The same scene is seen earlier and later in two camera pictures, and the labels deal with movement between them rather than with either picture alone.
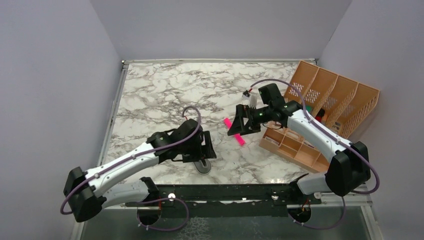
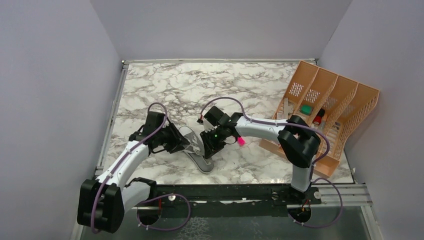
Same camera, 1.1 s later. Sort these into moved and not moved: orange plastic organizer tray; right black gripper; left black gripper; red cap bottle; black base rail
Moved: left black gripper; right black gripper
Not moved: red cap bottle; orange plastic organizer tray; black base rail
